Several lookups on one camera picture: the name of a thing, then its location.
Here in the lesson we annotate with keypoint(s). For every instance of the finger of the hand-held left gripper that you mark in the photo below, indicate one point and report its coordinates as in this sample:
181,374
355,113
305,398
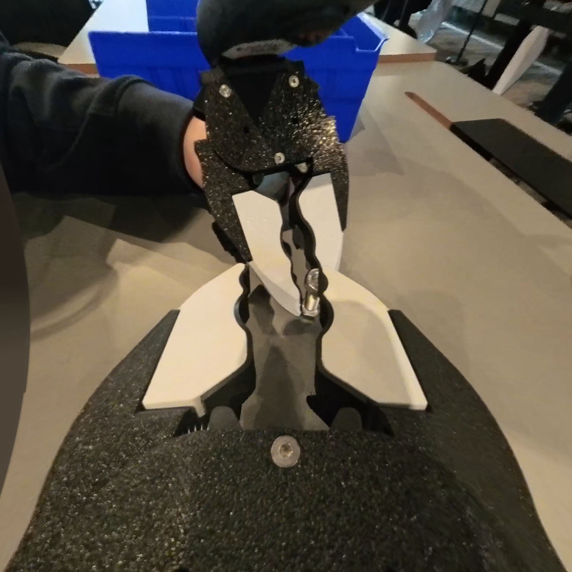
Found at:
324,214
259,241

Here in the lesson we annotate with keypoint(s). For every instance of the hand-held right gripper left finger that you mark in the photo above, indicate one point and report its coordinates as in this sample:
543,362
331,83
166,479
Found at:
201,348

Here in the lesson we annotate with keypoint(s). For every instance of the blue plastic bin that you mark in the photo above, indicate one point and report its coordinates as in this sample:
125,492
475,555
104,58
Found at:
147,62

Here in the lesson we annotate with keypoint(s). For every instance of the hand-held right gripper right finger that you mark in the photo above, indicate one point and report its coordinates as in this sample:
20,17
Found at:
371,353

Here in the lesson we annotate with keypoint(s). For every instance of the steel hex bolt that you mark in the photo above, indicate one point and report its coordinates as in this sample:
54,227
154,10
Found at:
314,279

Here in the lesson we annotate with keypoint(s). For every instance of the person's left hand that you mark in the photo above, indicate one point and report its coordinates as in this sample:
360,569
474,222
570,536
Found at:
192,156

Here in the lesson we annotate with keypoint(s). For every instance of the white panel leg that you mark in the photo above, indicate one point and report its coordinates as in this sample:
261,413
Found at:
523,62

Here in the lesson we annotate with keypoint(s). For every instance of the translucent plastic bag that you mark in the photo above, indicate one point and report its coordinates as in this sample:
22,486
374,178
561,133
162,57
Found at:
427,20

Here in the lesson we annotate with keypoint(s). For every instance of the person's left forearm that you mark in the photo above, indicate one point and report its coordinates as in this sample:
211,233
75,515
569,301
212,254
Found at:
89,125

